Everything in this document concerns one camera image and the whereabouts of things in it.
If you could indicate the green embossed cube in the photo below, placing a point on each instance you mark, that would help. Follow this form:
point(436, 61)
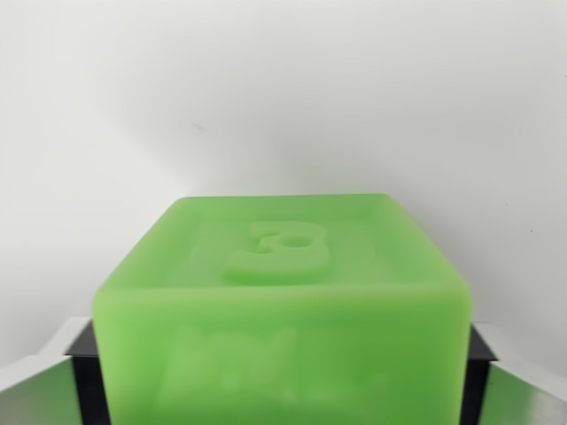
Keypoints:
point(283, 319)

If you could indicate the gripper right finger with black rubber pad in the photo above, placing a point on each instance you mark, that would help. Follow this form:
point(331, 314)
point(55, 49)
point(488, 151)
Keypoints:
point(500, 385)

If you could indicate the gripper left finger with black rubber pad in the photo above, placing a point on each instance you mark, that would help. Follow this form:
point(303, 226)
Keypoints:
point(66, 380)

